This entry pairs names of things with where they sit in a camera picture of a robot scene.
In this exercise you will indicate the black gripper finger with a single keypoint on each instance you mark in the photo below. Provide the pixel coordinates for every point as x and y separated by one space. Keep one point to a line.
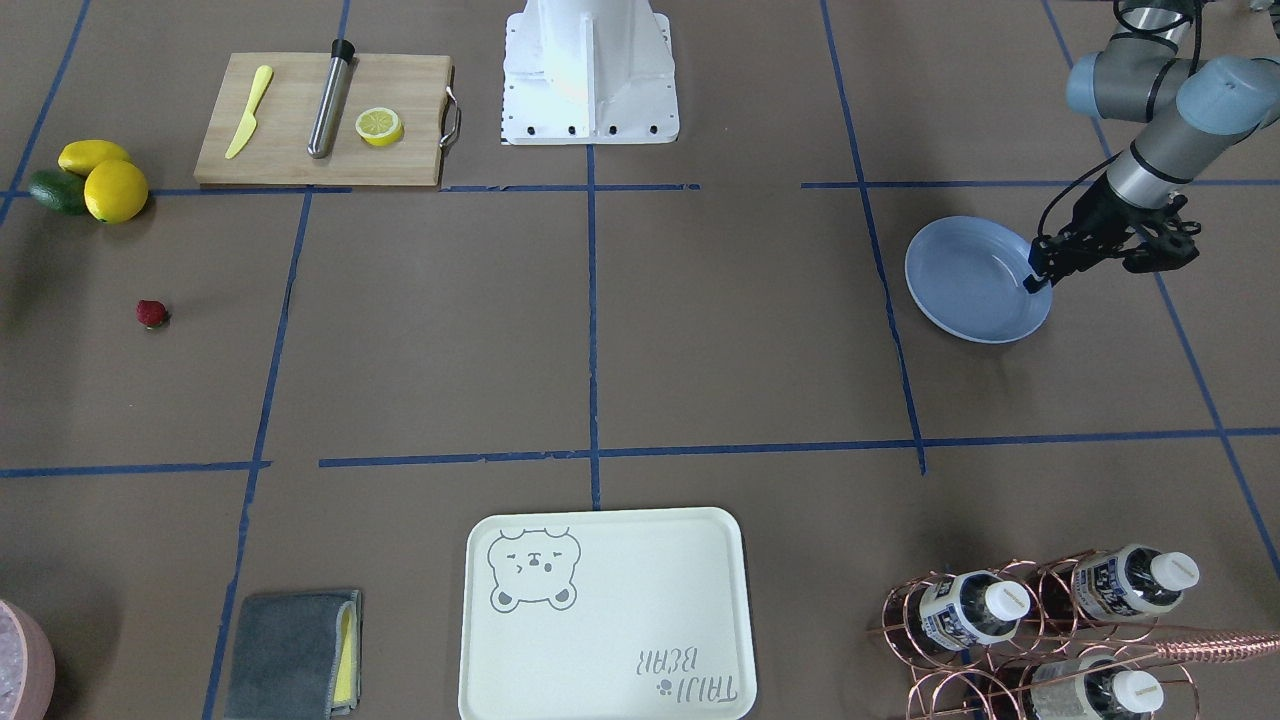
1043 270

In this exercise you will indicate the blue plate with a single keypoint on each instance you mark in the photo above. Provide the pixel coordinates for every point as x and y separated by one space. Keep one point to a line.
966 274

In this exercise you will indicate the red strawberry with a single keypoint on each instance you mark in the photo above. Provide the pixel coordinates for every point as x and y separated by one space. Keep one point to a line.
152 314

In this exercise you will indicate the bottle white cap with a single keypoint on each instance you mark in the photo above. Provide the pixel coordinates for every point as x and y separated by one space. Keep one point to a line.
1093 687
958 613
1136 581

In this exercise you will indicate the copper bar spoon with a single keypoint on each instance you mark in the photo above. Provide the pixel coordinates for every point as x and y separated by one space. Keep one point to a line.
1216 647

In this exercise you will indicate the cream bear tray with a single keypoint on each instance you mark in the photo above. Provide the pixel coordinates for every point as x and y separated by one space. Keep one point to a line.
624 614

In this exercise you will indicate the lemon half slice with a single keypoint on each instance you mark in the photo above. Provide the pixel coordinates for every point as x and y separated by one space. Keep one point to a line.
379 127

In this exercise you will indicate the steel muddler rod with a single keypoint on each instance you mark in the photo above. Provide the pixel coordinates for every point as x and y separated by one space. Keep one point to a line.
333 99

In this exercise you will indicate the wooden cutting board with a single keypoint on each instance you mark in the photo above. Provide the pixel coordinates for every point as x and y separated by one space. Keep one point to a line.
273 124

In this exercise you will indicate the yellow plastic knife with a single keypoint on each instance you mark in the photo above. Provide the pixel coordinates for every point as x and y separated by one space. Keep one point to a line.
248 122

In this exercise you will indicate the grey folded cloth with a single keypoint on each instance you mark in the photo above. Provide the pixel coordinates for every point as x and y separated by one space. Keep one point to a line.
297 655

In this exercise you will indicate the large yellow lemon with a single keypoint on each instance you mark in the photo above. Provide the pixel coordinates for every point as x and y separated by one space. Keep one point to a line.
115 191

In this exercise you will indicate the small yellow lemon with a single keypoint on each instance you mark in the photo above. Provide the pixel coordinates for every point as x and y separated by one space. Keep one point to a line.
82 156

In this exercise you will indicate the green lime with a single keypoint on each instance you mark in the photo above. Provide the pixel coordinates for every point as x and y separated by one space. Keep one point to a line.
58 190

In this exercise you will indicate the pink bowl of ice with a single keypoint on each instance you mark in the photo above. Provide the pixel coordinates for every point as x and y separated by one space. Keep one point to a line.
29 670

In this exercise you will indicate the copper wire bottle rack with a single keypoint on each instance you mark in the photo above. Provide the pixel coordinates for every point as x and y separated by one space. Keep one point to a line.
1056 643

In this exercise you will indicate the white pedestal base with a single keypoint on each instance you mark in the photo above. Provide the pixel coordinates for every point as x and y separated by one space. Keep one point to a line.
588 73

